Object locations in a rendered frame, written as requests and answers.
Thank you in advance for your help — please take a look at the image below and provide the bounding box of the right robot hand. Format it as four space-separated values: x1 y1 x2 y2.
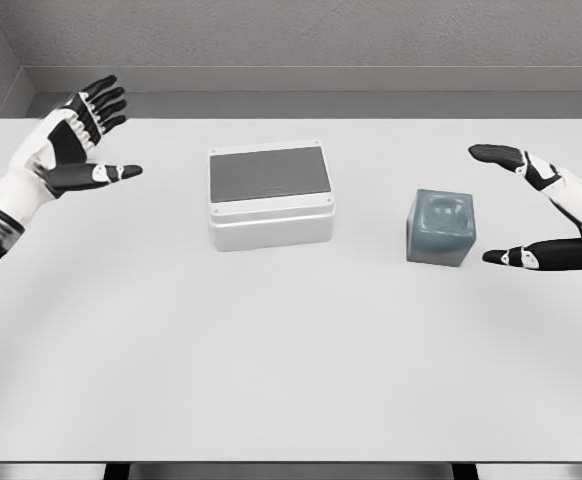
467 143 582 274

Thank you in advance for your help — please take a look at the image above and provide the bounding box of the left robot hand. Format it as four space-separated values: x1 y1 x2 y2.
9 75 144 200

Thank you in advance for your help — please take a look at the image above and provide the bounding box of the blue-grey cube block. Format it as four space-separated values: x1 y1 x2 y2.
404 188 476 268

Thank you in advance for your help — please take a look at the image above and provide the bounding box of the white box with grey lid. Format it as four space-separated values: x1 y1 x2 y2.
206 139 334 253

